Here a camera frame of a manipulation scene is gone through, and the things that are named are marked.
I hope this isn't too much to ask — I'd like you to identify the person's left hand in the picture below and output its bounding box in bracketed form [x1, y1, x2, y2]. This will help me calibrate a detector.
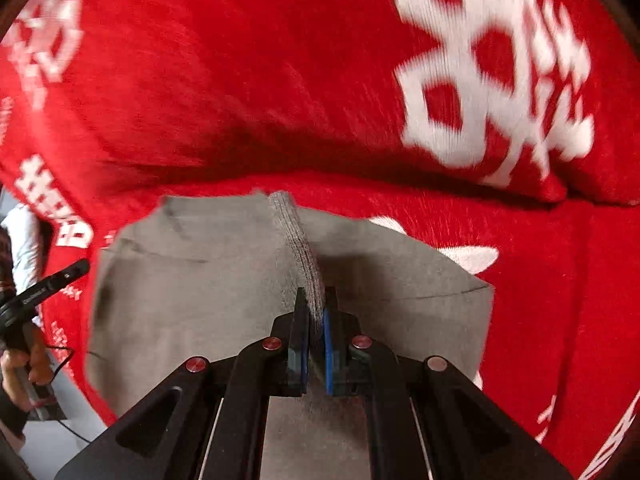
[0, 330, 55, 413]

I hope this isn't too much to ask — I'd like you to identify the red printed sofa cover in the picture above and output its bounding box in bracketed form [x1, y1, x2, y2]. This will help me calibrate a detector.
[0, 0, 640, 480]

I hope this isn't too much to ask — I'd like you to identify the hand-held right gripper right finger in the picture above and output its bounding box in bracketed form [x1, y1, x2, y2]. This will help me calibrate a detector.
[322, 286, 576, 480]

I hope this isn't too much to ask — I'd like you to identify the black cable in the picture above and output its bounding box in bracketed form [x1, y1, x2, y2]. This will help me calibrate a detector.
[44, 346, 96, 444]

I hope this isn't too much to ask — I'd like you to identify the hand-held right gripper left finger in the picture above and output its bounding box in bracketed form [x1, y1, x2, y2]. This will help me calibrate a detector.
[55, 287, 311, 480]

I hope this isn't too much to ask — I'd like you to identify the grey knit sweater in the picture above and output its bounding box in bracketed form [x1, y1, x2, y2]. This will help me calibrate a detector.
[85, 189, 496, 480]

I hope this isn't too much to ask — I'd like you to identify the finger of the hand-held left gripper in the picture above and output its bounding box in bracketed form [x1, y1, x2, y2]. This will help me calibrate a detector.
[20, 259, 92, 308]

